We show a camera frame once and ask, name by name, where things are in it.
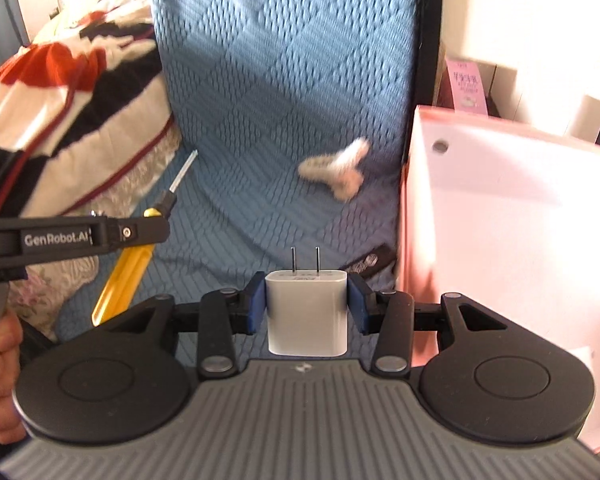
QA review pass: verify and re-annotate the pink carton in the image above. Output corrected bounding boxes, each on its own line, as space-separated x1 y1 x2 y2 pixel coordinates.
444 57 488 116

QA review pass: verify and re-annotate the white fuzzy hair claw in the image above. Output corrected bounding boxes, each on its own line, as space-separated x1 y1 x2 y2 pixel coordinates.
298 138 372 202

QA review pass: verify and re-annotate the yellow handled screwdriver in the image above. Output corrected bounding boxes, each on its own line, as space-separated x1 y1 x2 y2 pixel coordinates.
91 150 198 328

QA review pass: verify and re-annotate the red white black striped blanket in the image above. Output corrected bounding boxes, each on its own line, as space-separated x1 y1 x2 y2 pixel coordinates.
0 0 173 221

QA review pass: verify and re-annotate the black printed marker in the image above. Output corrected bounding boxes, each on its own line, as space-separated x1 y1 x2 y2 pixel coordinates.
337 244 398 277

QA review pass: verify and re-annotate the pink cardboard box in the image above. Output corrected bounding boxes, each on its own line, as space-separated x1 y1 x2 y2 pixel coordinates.
397 105 600 453

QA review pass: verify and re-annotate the floral lace bedsheet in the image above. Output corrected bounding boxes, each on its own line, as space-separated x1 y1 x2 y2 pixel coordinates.
7 127 183 333

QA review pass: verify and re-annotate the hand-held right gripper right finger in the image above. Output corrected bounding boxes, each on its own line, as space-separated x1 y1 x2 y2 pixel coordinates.
347 275 506 375

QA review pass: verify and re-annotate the large white charger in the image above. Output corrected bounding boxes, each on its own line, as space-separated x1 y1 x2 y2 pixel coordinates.
264 247 349 359

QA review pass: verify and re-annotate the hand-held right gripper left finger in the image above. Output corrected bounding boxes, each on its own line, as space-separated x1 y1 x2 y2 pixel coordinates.
97 272 267 380

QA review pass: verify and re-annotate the person's left hand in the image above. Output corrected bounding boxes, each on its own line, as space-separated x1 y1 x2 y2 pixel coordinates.
0 309 28 446

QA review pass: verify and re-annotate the blue textured cover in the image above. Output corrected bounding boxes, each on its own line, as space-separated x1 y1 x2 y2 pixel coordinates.
55 0 421 361

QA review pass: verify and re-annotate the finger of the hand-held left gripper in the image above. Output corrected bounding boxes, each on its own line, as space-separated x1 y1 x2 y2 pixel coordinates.
105 217 171 252

